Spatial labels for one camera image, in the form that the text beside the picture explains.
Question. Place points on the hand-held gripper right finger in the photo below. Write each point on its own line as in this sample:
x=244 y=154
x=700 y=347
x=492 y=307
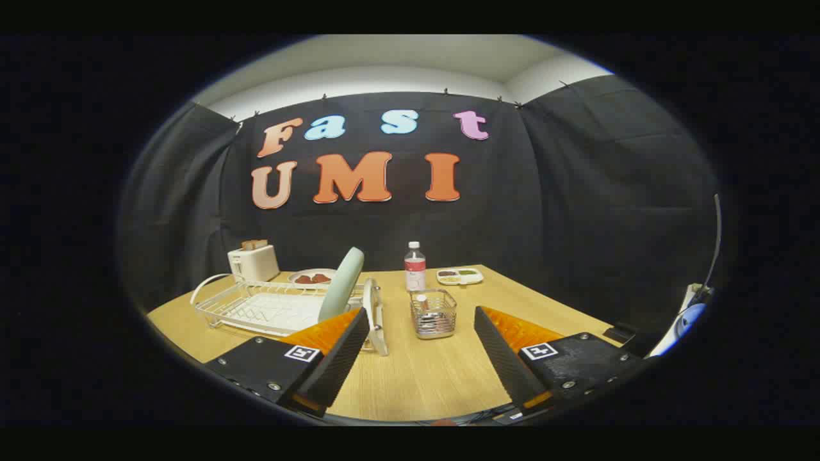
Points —
x=506 y=365

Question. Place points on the black table clamp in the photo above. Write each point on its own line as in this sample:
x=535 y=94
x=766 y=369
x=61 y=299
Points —
x=619 y=335

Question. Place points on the pale green plate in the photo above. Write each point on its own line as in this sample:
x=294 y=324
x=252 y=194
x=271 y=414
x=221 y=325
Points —
x=343 y=282

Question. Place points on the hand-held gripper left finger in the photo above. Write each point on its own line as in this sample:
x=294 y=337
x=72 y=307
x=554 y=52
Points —
x=339 y=368

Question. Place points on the white divided condiment tray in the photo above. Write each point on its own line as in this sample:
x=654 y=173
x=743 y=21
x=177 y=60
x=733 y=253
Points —
x=460 y=282

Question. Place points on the white toaster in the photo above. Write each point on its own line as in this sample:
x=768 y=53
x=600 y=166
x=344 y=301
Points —
x=253 y=264

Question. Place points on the white-tipped metal spoon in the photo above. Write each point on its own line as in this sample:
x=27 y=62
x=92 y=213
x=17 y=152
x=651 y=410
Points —
x=421 y=298

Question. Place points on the clear plastic bottle red label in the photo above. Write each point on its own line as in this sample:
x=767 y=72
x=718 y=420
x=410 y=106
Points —
x=415 y=269

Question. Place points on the white plate with red food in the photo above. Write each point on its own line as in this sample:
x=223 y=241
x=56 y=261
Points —
x=291 y=277

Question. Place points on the white and blue device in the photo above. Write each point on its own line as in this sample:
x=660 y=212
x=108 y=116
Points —
x=682 y=320

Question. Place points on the black backdrop cloth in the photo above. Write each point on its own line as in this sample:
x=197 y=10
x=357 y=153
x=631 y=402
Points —
x=544 y=192

